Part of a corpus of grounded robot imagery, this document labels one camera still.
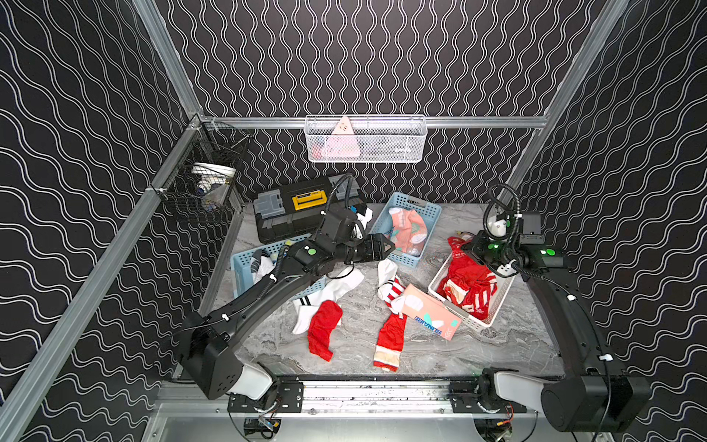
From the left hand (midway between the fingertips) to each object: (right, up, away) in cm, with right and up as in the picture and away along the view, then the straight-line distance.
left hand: (389, 242), depth 71 cm
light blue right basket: (+22, +11, +42) cm, 49 cm away
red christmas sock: (+27, -14, +15) cm, 34 cm away
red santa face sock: (+20, -1, +8) cm, 22 cm away
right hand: (+21, -1, +6) cm, 22 cm away
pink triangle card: (-13, +32, +19) cm, 39 cm away
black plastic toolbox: (-30, +10, +24) cm, 39 cm away
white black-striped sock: (-24, -22, +21) cm, 39 cm away
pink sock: (+11, +3, +32) cm, 34 cm away
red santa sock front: (-19, -27, +14) cm, 36 cm away
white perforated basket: (+40, -20, +22) cm, 50 cm away
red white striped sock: (+2, -28, +14) cm, 32 cm away
